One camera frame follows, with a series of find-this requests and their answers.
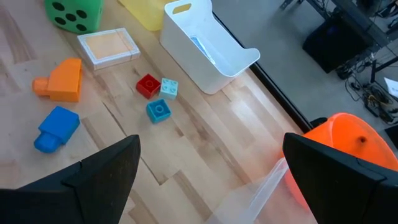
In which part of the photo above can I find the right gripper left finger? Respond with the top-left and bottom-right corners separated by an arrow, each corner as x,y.
0,134 -> 141,224

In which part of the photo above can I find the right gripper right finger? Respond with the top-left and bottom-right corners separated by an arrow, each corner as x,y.
282,133 -> 398,224

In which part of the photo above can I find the blue peg block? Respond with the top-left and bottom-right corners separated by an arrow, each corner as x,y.
33,106 -> 81,154

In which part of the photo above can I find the green foam die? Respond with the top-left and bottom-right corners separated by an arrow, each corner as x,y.
44,0 -> 105,34

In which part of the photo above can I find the orange plastic bucket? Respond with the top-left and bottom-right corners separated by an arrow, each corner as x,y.
281,112 -> 398,212

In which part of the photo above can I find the clear plastic bin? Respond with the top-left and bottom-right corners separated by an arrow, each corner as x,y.
205,157 -> 318,224

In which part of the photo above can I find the orange peg block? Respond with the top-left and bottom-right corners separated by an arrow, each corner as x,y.
32,58 -> 83,103

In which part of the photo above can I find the teal square brick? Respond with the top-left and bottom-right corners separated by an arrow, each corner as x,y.
146,98 -> 172,124

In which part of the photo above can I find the red small square brick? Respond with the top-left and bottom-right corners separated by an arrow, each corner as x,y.
136,73 -> 162,100

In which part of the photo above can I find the pale blue square brick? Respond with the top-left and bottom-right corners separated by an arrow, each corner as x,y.
159,77 -> 179,101

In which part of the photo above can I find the black computer tower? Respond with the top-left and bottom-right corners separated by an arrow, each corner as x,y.
302,14 -> 374,74

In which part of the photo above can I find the white plastic bin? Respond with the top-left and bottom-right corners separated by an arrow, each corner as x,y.
159,0 -> 261,95

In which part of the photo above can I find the yellow translucent plastic bin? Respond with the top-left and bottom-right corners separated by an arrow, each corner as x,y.
118,0 -> 178,32

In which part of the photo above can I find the floor cable tangle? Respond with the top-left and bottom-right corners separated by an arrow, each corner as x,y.
337,51 -> 398,125

